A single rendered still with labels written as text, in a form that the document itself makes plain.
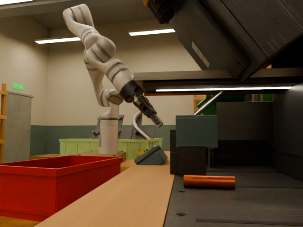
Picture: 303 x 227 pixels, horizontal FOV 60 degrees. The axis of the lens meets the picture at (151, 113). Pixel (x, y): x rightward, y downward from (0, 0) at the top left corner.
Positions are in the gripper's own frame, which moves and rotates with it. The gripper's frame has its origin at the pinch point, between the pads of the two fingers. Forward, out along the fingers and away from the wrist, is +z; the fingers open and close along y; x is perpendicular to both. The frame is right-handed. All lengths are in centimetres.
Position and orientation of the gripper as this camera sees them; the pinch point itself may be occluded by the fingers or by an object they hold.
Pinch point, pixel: (156, 120)
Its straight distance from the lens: 78.6
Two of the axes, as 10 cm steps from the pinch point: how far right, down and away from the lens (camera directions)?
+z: 6.0, 7.3, -3.2
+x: -7.4, 6.6, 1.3
